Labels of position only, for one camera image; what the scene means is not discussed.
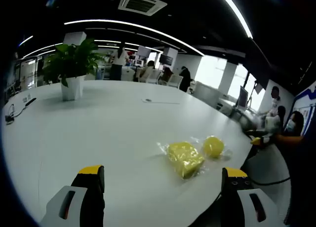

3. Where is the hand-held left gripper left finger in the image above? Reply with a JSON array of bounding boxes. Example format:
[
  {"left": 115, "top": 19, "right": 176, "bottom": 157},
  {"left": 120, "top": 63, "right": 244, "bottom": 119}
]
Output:
[{"left": 39, "top": 164, "right": 106, "bottom": 227}]

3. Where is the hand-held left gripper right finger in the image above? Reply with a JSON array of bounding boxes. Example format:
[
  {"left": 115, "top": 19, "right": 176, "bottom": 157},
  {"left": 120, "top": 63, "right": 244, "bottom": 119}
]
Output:
[{"left": 220, "top": 167, "right": 284, "bottom": 227}]

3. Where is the yellow round silicone block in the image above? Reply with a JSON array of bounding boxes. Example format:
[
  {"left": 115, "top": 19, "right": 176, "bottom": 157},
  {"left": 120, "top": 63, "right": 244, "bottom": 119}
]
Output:
[{"left": 202, "top": 135, "right": 225, "bottom": 158}]

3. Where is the yellow rectangular silicone block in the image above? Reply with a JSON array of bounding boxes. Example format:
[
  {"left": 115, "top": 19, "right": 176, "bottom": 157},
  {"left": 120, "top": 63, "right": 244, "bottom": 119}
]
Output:
[{"left": 167, "top": 141, "right": 205, "bottom": 180}]

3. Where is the grey office chair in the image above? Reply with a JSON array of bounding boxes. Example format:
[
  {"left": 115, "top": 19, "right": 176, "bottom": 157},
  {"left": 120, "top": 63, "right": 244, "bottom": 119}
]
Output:
[{"left": 243, "top": 143, "right": 292, "bottom": 213}]

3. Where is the desk monitor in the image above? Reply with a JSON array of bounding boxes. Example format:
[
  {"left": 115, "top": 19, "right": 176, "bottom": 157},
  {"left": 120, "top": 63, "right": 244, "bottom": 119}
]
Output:
[{"left": 238, "top": 86, "right": 249, "bottom": 111}]

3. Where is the person's dark clothed body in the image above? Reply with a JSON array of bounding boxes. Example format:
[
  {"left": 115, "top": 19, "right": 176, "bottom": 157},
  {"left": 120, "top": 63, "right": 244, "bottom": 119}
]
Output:
[{"left": 277, "top": 110, "right": 316, "bottom": 225}]

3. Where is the grey cabinet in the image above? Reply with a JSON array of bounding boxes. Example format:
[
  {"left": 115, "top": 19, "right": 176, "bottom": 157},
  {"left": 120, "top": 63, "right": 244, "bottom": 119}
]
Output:
[{"left": 195, "top": 81, "right": 221, "bottom": 109}]

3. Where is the white office chair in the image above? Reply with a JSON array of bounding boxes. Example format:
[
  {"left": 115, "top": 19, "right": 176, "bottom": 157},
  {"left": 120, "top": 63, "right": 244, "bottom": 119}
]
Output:
[
  {"left": 170, "top": 74, "right": 184, "bottom": 89},
  {"left": 147, "top": 69, "right": 162, "bottom": 84}
]

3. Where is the dark hanging screen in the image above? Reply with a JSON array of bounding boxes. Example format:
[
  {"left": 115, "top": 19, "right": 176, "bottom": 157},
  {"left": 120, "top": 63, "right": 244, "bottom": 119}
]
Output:
[{"left": 159, "top": 54, "right": 173, "bottom": 65}]

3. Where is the bright ceiling light strip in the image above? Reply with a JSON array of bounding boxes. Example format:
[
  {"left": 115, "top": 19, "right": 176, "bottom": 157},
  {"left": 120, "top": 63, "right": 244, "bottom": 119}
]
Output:
[{"left": 216, "top": 0, "right": 254, "bottom": 39}]

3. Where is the white hanging screen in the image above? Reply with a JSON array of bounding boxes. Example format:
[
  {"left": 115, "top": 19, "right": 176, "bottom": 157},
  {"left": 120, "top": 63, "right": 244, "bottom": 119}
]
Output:
[{"left": 137, "top": 45, "right": 151, "bottom": 57}]

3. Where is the green plant in white pot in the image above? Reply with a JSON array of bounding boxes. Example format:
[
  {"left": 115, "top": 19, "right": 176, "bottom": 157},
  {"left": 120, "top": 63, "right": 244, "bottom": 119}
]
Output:
[{"left": 43, "top": 38, "right": 107, "bottom": 102}]

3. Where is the long curved ceiling light strip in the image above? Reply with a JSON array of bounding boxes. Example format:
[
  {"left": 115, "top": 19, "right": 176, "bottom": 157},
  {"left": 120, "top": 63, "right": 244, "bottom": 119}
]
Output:
[{"left": 64, "top": 19, "right": 205, "bottom": 56}]

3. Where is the ceiling air conditioner vent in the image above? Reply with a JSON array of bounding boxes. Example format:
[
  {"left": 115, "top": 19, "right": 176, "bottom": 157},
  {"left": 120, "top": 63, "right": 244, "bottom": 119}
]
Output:
[{"left": 118, "top": 0, "right": 168, "bottom": 16}]

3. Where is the thin black cable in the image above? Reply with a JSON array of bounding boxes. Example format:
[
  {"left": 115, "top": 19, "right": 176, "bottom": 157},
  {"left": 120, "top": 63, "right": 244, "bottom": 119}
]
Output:
[{"left": 251, "top": 177, "right": 291, "bottom": 186}]

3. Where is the blue wall poster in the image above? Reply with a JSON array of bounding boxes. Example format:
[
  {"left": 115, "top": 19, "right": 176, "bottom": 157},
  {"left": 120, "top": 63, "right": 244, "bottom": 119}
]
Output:
[{"left": 292, "top": 81, "right": 316, "bottom": 134}]

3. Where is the black cable on table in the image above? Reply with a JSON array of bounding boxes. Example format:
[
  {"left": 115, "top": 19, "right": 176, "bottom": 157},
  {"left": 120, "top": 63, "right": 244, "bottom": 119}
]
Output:
[{"left": 4, "top": 97, "right": 37, "bottom": 125}]

